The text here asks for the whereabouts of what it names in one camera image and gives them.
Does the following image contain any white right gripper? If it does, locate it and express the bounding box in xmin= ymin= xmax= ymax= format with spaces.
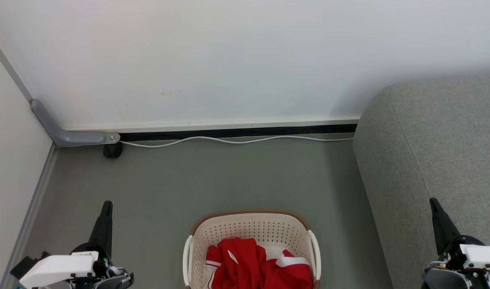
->
xmin=421 ymin=197 xmax=490 ymax=289

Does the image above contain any grey fabric sofa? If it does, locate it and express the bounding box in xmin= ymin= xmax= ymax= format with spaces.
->
xmin=353 ymin=73 xmax=490 ymax=289

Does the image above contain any white floor cable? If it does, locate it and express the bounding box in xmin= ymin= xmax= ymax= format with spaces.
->
xmin=120 ymin=136 xmax=354 ymax=148

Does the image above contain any black round foot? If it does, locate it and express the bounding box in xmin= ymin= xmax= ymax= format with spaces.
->
xmin=103 ymin=142 xmax=123 ymax=159

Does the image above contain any red and white garment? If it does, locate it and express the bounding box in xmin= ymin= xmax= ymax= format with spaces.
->
xmin=205 ymin=237 xmax=313 ymax=289

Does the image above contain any cream perforated laundry basket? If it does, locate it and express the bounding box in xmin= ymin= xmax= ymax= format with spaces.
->
xmin=183 ymin=209 xmax=322 ymax=289

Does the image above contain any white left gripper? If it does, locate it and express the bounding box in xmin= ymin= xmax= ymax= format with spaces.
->
xmin=19 ymin=200 xmax=135 ymax=289

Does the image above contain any black baseboard strip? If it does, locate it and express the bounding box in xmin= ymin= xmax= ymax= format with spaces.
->
xmin=119 ymin=124 xmax=357 ymax=142

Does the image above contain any grey metal corner bracket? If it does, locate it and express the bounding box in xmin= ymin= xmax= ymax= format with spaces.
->
xmin=31 ymin=99 xmax=121 ymax=147

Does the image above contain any grey partition edge trim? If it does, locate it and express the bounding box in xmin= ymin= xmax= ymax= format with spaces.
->
xmin=0 ymin=143 xmax=59 ymax=289

